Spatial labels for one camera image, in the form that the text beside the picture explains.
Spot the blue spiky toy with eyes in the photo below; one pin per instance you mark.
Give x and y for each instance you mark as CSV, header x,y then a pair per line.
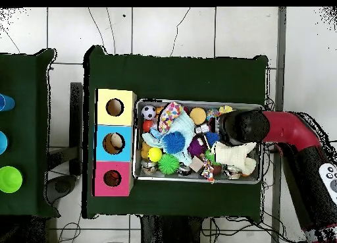
x,y
173,143

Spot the large multicoloured patterned cloth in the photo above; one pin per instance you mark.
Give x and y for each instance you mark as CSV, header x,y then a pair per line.
x,y
169,116

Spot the orange striped tiger plush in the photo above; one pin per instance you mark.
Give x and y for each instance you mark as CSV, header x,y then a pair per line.
x,y
112,177

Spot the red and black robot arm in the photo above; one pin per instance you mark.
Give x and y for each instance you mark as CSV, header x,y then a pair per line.
x,y
289,129

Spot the wooden box with three holes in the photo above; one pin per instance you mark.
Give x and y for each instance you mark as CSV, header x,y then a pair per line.
x,y
126,116

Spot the blue spiky ball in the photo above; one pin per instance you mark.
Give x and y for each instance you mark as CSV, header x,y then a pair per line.
x,y
212,139

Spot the yellow plush toy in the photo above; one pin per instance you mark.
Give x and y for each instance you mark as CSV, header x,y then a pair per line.
x,y
226,110

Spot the orange foam ball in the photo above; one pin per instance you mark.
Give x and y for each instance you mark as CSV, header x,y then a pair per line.
x,y
198,116

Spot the mint green waffle cloth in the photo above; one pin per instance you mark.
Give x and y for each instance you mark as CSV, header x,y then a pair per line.
x,y
187,127

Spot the cream waffle cloth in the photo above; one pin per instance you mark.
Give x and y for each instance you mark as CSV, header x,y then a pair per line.
x,y
234,156

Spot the dark green table cloth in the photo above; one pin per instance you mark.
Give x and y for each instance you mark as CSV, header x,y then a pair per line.
x,y
184,77

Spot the green spiky ball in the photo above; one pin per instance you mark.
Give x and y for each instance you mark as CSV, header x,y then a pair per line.
x,y
168,164

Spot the smooth yellow ball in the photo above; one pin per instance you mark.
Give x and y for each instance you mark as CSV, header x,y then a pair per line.
x,y
154,154

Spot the black and white soccer ball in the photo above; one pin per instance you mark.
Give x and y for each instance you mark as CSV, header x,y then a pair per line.
x,y
148,112

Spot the green cloth covered side table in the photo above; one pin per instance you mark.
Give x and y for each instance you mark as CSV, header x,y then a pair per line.
x,y
23,121

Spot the blue cup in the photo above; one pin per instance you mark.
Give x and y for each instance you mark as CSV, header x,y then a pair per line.
x,y
6,102
3,143

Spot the green cup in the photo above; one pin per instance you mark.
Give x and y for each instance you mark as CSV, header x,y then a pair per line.
x,y
10,179

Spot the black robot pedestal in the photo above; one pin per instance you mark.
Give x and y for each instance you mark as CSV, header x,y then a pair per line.
x,y
163,229

